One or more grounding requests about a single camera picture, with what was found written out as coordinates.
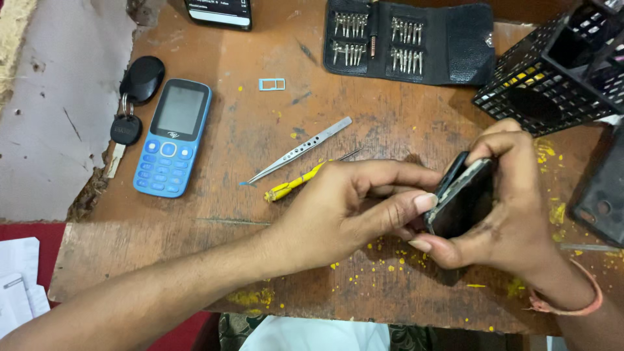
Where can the person's right hand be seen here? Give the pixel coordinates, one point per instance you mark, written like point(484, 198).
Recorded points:
point(516, 214)

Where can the person's left hand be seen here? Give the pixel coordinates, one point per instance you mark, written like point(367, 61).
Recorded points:
point(331, 214)

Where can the black smartphone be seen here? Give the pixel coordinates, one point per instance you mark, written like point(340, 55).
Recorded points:
point(460, 200)

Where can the steel tweezers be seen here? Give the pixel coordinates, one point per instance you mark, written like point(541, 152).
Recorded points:
point(297, 152)

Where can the black phone back cover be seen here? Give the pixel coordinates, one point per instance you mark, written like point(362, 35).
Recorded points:
point(602, 195)

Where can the pink wrist thread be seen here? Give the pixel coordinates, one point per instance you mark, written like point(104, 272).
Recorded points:
point(570, 304)

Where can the person's white clothing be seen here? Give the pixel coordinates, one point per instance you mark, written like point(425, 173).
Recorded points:
point(317, 334)

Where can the light blue SIM tray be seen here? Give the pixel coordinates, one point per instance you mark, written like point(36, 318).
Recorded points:
point(272, 84)

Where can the black mesh organizer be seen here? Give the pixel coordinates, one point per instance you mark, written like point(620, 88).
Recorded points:
point(555, 73)

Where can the blue keypad phone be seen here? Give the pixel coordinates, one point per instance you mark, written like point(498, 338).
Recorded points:
point(171, 137)

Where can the black screwdriver bit wallet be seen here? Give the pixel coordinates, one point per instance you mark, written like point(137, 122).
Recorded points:
point(409, 43)

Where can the black-headed key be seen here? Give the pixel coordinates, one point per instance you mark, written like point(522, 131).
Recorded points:
point(125, 134)

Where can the black phone with lit screen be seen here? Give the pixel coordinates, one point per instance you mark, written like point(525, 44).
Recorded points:
point(219, 12)

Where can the black key fob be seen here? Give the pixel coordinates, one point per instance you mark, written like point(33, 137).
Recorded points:
point(142, 79)

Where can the white papers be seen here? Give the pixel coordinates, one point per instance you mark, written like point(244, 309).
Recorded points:
point(19, 287)

